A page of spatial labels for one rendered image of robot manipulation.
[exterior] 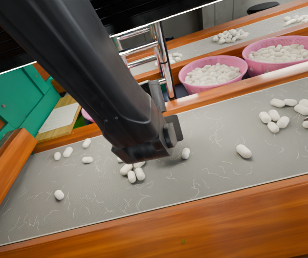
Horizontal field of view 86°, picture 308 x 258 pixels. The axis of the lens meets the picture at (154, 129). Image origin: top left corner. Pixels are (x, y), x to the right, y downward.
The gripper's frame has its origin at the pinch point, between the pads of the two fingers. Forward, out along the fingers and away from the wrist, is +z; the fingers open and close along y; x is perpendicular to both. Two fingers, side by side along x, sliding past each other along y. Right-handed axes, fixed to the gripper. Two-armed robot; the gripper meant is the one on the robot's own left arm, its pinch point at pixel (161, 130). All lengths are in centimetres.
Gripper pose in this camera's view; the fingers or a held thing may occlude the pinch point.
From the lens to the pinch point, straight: 48.7
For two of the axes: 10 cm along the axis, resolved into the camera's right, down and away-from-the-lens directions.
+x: 2.6, 9.6, 0.2
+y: -9.6, 2.6, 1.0
